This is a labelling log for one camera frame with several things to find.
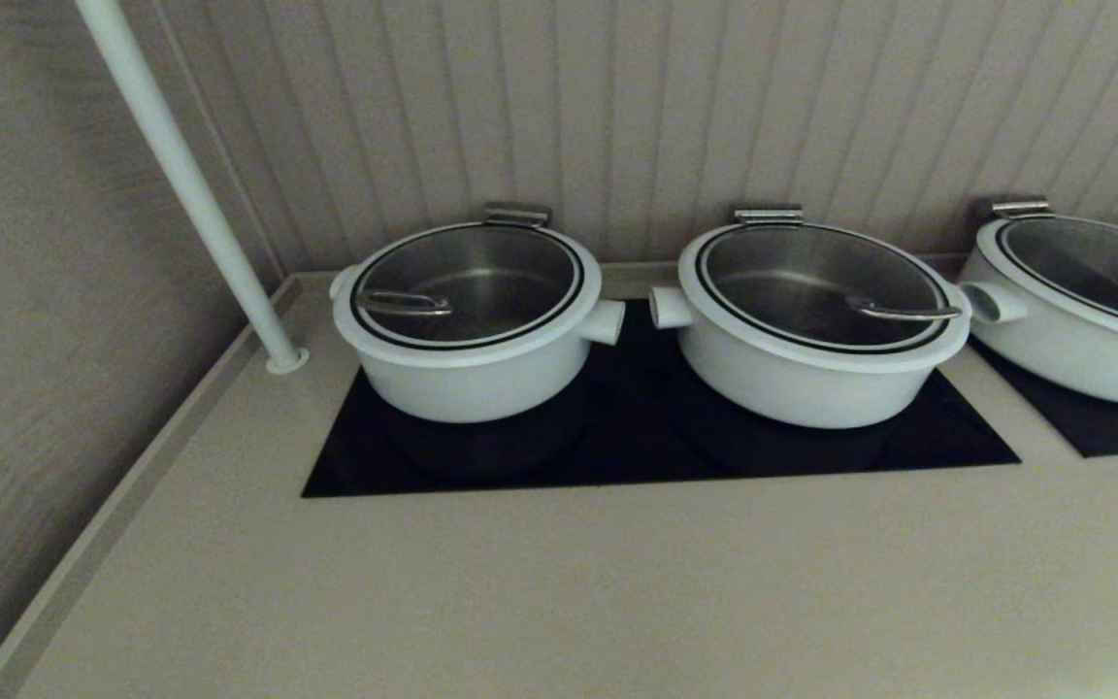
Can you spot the white-rimmed glass pot lid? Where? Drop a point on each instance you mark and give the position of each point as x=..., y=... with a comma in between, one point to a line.
x=481, y=282
x=1102, y=262

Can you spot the white pot with steel rim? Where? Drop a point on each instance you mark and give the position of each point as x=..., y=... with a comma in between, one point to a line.
x=472, y=393

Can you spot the middle white pot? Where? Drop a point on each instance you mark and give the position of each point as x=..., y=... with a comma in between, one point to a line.
x=802, y=282

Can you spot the large black glass cooktop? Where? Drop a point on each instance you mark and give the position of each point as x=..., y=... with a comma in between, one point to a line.
x=637, y=447

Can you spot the white round pole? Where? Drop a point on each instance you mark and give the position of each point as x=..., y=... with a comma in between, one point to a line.
x=180, y=175

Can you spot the small black glass cooktop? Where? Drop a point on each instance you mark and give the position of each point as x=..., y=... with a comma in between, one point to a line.
x=1112, y=427

